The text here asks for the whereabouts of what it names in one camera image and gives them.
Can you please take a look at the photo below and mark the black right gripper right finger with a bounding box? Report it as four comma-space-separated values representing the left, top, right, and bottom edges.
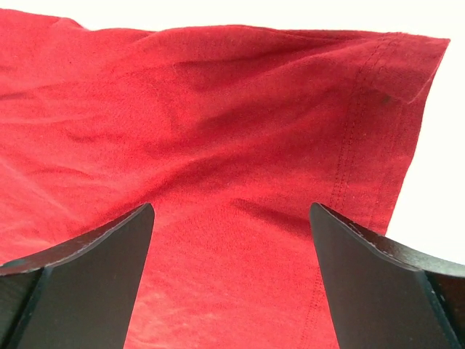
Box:
310, 203, 464, 349

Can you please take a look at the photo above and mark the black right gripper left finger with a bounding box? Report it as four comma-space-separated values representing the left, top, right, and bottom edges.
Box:
1, 204, 155, 349

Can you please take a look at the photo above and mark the dark red t shirt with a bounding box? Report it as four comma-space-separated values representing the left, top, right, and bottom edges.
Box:
1, 9, 449, 348

